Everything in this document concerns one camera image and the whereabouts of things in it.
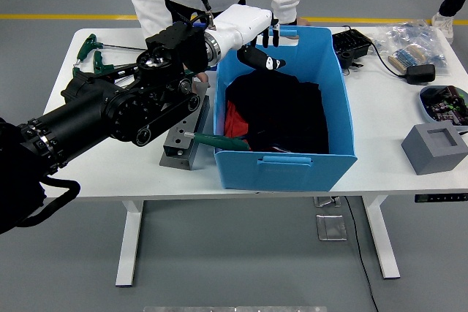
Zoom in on person's left hand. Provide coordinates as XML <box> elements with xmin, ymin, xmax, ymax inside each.
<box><xmin>281</xmin><ymin>16</ymin><xmax>312</xmax><ymax>40</ymax></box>

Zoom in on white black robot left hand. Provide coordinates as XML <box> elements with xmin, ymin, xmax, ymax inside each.
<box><xmin>214</xmin><ymin>4</ymin><xmax>287</xmax><ymax>72</ymax></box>

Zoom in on large green T-handle wrench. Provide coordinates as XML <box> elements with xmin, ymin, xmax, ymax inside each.
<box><xmin>184</xmin><ymin>131</ymin><xmax>252</xmax><ymax>152</ymax></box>

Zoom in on grey metal tool holder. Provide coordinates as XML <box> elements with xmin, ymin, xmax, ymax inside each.
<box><xmin>159</xmin><ymin>81</ymin><xmax>211</xmax><ymax>171</ymax></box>

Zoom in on large blue folding box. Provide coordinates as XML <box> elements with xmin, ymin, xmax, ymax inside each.
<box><xmin>213</xmin><ymin>25</ymin><xmax>358</xmax><ymax>193</ymax></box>

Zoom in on black battery charger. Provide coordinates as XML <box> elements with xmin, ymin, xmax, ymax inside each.
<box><xmin>331</xmin><ymin>28</ymin><xmax>374</xmax><ymax>70</ymax></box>

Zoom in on red cloth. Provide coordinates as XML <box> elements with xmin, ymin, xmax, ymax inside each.
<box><xmin>223</xmin><ymin>101</ymin><xmax>252</xmax><ymax>151</ymax></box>

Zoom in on black cloth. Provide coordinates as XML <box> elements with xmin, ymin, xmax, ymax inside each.
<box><xmin>224</xmin><ymin>70</ymin><xmax>330</xmax><ymax>154</ymax></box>

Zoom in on beige resistor tape strip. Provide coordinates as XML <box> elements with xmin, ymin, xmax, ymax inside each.
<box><xmin>388</xmin><ymin>44</ymin><xmax>427</xmax><ymax>74</ymax></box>

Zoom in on clear plastic parts bags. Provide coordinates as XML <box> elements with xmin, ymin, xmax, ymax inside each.
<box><xmin>372</xmin><ymin>19</ymin><xmax>450</xmax><ymax>77</ymax></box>

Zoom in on black power adapter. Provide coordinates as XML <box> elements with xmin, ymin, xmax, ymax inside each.
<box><xmin>406</xmin><ymin>64</ymin><xmax>437</xmax><ymax>85</ymax></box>

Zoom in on light blue bowl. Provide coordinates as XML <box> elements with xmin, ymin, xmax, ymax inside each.
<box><xmin>418</xmin><ymin>85</ymin><xmax>468</xmax><ymax>129</ymax></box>

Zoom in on dark electronic components pile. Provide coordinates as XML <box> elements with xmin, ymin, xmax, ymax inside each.
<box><xmin>420</xmin><ymin>85</ymin><xmax>468</xmax><ymax>126</ymax></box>

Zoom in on white table leg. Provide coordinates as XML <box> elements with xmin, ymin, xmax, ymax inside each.
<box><xmin>361</xmin><ymin>195</ymin><xmax>401</xmax><ymax>280</ymax></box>
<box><xmin>115</xmin><ymin>200</ymin><xmax>144</xmax><ymax>287</ymax></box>

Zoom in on grey block with square recess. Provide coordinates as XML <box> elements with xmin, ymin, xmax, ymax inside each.
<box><xmin>401</xmin><ymin>123</ymin><xmax>468</xmax><ymax>176</ymax></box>

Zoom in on square metal floor plate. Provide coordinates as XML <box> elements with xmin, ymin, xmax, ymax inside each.
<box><xmin>315</xmin><ymin>213</ymin><xmax>347</xmax><ymax>242</ymax></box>

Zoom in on black desk control panel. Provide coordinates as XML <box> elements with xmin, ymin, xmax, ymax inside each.
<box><xmin>414</xmin><ymin>193</ymin><xmax>468</xmax><ymax>204</ymax></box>

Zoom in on black adapter cable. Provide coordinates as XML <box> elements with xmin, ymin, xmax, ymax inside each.
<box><xmin>369</xmin><ymin>41</ymin><xmax>409</xmax><ymax>79</ymax></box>

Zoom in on small metal floor bracket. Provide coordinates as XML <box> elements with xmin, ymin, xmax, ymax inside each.
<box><xmin>313</xmin><ymin>197</ymin><xmax>341</xmax><ymax>208</ymax></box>

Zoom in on black floor cable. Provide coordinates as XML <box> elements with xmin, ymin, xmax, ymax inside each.
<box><xmin>343</xmin><ymin>197</ymin><xmax>380</xmax><ymax>312</ymax></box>

